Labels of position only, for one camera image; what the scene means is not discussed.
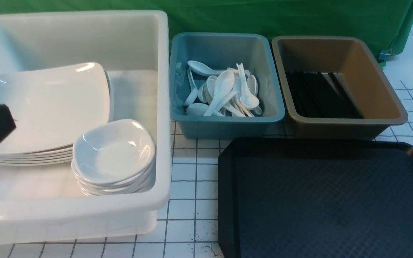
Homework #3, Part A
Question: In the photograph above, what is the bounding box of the white square rice plate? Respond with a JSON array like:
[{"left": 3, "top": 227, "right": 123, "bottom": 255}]
[{"left": 0, "top": 62, "right": 111, "bottom": 154}]

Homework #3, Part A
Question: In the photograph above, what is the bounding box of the small white dish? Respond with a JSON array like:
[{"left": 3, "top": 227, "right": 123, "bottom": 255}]
[{"left": 72, "top": 119, "right": 156, "bottom": 186}]

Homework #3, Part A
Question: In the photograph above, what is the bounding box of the white soup spoon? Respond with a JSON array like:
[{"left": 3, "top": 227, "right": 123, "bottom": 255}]
[{"left": 204, "top": 70, "right": 234, "bottom": 116}]

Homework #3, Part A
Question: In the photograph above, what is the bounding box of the top stacked white square plate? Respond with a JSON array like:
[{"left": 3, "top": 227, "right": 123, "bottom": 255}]
[{"left": 0, "top": 70, "right": 115, "bottom": 158}]

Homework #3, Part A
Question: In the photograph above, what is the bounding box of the bottom stacked white plate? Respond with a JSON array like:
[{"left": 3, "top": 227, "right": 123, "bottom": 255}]
[{"left": 0, "top": 156, "right": 73, "bottom": 166}]

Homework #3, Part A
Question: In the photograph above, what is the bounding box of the large white plastic bin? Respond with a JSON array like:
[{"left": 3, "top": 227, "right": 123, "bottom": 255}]
[{"left": 0, "top": 10, "right": 172, "bottom": 244}]

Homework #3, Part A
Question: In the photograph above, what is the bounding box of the top stacked small white bowl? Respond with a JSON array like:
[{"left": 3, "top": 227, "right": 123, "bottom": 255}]
[{"left": 71, "top": 161, "right": 156, "bottom": 192}]

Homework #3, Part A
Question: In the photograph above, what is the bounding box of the white spoons pile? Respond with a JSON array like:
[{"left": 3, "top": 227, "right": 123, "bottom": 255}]
[{"left": 183, "top": 60, "right": 262, "bottom": 116}]

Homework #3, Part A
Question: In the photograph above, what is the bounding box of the teal plastic bin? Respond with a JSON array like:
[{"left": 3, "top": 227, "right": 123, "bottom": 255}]
[{"left": 169, "top": 32, "right": 286, "bottom": 139}]

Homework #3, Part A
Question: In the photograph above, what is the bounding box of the black serving tray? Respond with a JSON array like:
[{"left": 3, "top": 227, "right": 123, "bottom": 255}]
[{"left": 217, "top": 138, "right": 413, "bottom": 258}]

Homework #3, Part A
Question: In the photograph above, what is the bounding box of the black chopsticks bundle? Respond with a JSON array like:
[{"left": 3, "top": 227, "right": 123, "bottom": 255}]
[{"left": 285, "top": 71, "right": 364, "bottom": 119}]

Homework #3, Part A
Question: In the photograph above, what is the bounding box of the tan plastic bin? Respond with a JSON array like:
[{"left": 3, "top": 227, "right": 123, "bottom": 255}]
[{"left": 271, "top": 36, "right": 408, "bottom": 140}]

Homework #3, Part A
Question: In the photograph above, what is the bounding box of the metal binder clip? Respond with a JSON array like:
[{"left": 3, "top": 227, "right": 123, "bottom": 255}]
[{"left": 377, "top": 49, "right": 395, "bottom": 63}]

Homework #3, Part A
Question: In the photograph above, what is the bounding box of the green cloth backdrop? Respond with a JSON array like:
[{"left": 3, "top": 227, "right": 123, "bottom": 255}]
[{"left": 0, "top": 0, "right": 413, "bottom": 57}]

